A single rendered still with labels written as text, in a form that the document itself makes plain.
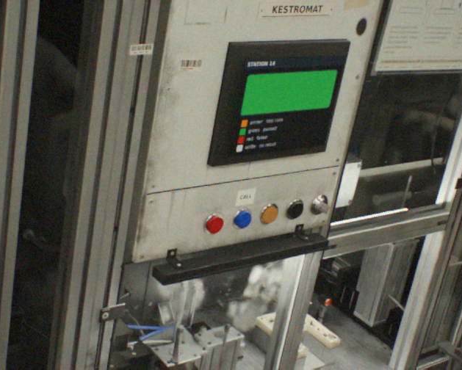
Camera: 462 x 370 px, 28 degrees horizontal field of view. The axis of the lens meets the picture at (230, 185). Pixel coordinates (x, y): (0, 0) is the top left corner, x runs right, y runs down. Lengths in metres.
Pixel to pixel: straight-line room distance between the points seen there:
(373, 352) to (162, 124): 1.07
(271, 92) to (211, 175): 0.16
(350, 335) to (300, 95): 0.95
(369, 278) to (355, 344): 0.17
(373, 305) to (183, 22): 1.17
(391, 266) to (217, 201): 0.85
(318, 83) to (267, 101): 0.11
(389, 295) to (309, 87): 0.93
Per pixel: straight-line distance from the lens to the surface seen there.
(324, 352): 2.15
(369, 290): 2.31
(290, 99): 1.48
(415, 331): 2.15
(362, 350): 2.26
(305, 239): 1.65
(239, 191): 1.52
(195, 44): 1.35
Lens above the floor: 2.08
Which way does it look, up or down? 23 degrees down
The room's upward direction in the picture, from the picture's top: 11 degrees clockwise
